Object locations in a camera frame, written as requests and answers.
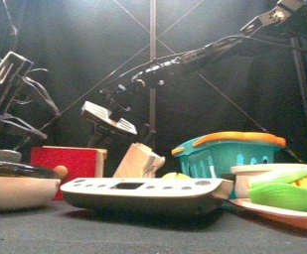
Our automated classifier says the white angular toy block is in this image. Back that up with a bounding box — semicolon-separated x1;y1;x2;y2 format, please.
112;142;167;180

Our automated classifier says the black pan lid grey knob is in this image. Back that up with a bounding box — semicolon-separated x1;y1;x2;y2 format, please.
0;149;60;181

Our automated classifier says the yellow-green toy fruit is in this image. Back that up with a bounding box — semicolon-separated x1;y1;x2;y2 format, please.
161;171;194;181

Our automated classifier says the teal basket orange rim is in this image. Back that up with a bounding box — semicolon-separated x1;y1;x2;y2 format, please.
171;131;289;200

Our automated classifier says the pink plastic tray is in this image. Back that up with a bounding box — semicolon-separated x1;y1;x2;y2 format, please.
228;196;307;233

